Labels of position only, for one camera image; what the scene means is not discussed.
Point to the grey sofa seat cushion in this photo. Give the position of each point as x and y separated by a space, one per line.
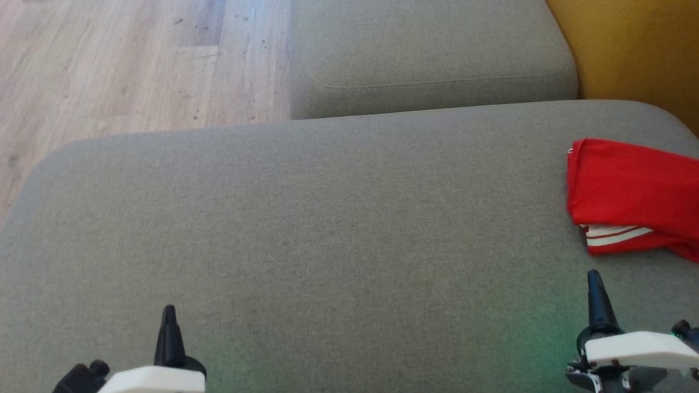
437 49

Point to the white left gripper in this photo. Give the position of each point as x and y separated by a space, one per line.
153 381

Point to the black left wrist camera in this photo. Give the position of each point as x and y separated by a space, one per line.
79 379

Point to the red basketball jersey white sleeves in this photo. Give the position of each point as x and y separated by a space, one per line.
628 185

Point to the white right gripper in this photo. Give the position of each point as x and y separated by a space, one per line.
639 349

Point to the wide yellow sofa backrest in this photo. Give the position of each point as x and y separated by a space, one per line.
639 49

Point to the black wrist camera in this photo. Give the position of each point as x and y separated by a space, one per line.
79 379
685 330

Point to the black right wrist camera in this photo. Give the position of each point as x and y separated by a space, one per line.
685 330

